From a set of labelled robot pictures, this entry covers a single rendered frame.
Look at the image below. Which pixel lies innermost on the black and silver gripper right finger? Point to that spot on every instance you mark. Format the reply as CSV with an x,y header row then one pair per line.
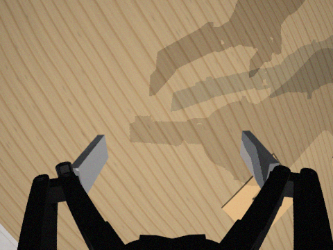
x,y
311,227

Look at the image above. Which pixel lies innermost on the tan square mat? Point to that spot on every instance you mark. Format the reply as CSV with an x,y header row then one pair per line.
x,y
240,202

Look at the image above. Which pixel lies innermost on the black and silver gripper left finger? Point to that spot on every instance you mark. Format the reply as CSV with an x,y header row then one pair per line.
x,y
39,227

